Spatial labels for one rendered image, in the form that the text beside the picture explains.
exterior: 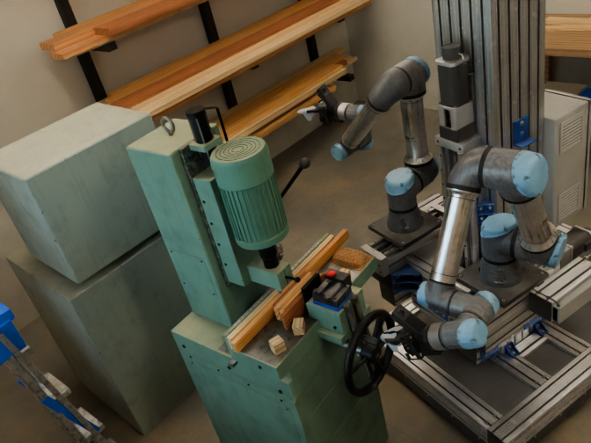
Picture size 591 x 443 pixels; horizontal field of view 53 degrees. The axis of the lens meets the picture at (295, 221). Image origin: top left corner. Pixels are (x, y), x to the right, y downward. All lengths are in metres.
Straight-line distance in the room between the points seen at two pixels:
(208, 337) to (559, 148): 1.43
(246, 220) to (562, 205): 1.26
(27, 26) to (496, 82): 2.75
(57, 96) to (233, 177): 2.41
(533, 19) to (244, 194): 1.07
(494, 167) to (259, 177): 0.64
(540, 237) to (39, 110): 2.99
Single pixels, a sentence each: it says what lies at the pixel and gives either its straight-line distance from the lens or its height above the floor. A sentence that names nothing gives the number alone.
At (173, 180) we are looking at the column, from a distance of 1.86.
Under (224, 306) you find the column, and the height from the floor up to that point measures 0.91.
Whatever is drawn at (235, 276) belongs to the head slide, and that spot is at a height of 1.04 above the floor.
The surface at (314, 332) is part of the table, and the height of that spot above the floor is 0.87.
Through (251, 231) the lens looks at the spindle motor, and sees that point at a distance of 1.79.
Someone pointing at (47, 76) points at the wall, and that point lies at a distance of 3.95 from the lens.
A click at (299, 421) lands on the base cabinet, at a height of 0.61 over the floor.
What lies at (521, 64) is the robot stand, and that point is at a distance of 2.10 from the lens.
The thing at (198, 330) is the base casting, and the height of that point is 0.80.
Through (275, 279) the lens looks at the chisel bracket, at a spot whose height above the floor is 1.05.
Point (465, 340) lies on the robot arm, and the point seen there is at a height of 1.07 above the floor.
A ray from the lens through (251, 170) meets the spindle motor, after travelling 1.68.
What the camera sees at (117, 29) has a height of 1.57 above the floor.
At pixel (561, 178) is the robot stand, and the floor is 0.98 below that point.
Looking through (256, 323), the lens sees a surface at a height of 0.94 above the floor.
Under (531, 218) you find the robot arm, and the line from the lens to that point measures 1.81.
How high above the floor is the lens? 2.21
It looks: 32 degrees down
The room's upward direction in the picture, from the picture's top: 14 degrees counter-clockwise
